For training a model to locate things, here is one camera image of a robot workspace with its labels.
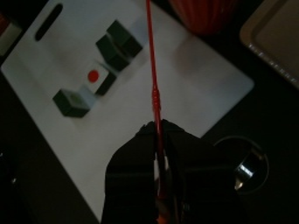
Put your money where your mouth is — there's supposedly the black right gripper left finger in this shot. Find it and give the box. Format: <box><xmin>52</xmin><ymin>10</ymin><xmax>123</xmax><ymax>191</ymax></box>
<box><xmin>99</xmin><ymin>121</ymin><xmax>159</xmax><ymax>224</ymax></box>

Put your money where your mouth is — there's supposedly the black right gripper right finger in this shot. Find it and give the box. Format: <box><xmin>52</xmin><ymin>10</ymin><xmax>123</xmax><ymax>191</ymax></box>
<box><xmin>160</xmin><ymin>118</ymin><xmax>252</xmax><ymax>224</ymax></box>

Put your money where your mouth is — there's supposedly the red toy knife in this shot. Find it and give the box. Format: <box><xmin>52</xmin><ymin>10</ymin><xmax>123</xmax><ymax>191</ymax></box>
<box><xmin>144</xmin><ymin>0</ymin><xmax>174</xmax><ymax>224</ymax></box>

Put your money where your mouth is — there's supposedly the dark green sushi piece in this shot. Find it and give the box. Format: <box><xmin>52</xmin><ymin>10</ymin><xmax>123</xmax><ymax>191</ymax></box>
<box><xmin>95</xmin><ymin>34</ymin><xmax>132</xmax><ymax>73</ymax></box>
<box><xmin>51</xmin><ymin>85</ymin><xmax>99</xmax><ymax>119</ymax></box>
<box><xmin>105</xmin><ymin>19</ymin><xmax>144</xmax><ymax>59</ymax></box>

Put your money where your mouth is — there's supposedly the white plastic cutting board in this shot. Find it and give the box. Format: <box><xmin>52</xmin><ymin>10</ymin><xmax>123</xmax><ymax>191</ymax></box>
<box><xmin>0</xmin><ymin>0</ymin><xmax>256</xmax><ymax>224</ymax></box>

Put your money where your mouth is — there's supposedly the sushi piece with red centre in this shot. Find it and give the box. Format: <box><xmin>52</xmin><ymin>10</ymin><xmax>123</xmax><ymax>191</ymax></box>
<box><xmin>81</xmin><ymin>61</ymin><xmax>117</xmax><ymax>97</ymax></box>

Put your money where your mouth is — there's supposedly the beige rectangular plate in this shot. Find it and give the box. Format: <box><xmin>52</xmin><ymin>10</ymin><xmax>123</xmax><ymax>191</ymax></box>
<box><xmin>238</xmin><ymin>0</ymin><xmax>299</xmax><ymax>90</ymax></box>

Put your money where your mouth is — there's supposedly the round metal table grommet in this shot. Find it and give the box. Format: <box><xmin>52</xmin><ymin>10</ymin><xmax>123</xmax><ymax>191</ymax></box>
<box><xmin>212</xmin><ymin>135</ymin><xmax>271</xmax><ymax>196</ymax></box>

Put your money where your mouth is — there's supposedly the orange-red ribbed bowl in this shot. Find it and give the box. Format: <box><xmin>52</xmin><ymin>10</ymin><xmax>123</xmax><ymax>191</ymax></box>
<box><xmin>167</xmin><ymin>0</ymin><xmax>243</xmax><ymax>37</ymax></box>

